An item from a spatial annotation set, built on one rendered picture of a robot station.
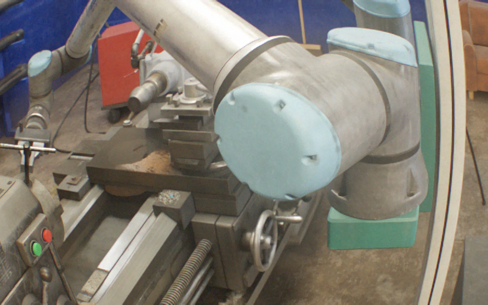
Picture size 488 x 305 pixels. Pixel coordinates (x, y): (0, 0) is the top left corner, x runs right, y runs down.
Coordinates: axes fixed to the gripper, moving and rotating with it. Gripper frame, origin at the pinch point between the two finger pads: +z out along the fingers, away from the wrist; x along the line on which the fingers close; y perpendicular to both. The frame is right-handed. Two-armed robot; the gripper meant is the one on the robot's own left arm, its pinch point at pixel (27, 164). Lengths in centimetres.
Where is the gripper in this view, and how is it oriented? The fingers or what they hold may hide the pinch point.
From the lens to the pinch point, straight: 148.0
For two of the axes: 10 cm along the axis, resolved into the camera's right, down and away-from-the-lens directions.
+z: 1.6, 6.0, -7.8
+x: 9.6, 0.9, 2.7
